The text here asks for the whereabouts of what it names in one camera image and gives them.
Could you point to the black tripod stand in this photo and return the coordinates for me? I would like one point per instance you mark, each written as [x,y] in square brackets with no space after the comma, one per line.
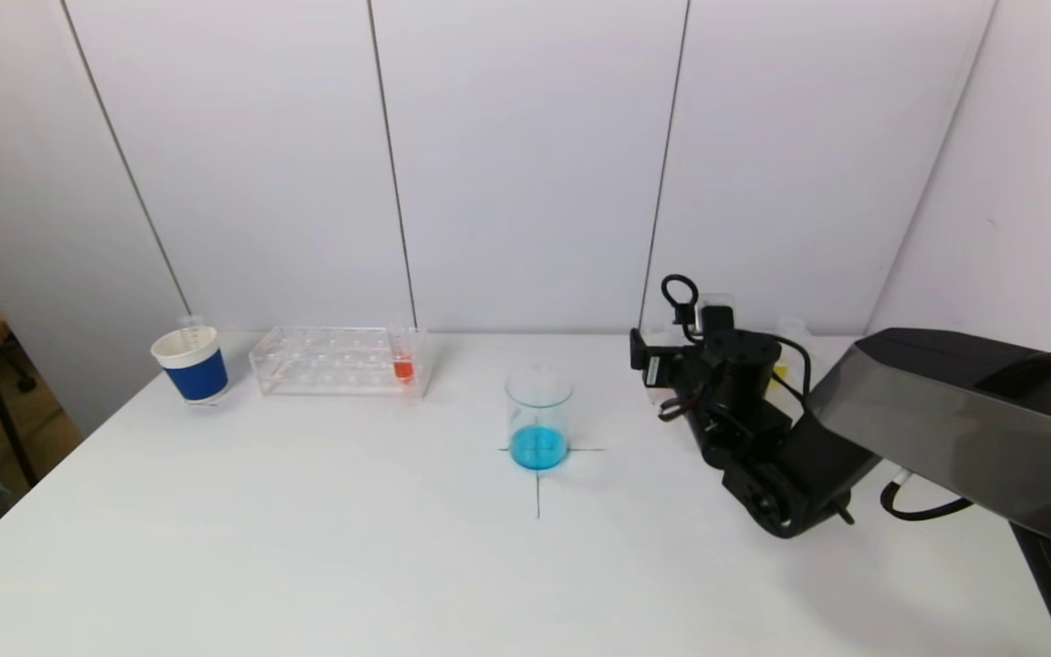
[10,429]

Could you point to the white paper cup blue sleeve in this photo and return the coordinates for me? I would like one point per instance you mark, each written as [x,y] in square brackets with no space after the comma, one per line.
[197,376]

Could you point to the silver and black right robot arm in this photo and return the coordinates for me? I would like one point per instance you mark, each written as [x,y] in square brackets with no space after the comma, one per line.
[945,411]

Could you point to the test tube with yellow pigment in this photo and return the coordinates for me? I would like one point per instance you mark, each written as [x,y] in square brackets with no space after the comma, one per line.
[779,372]

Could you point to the clear acrylic test tube rack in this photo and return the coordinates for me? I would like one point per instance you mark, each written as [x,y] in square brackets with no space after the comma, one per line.
[816,354]
[334,376]

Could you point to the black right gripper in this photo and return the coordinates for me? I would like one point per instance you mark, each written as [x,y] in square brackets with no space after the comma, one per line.
[647,360]

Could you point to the test tube with blue pigment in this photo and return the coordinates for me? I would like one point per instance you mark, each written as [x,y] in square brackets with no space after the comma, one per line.
[191,325]

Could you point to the clear glass beaker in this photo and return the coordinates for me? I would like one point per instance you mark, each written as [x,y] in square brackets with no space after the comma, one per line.
[538,443]

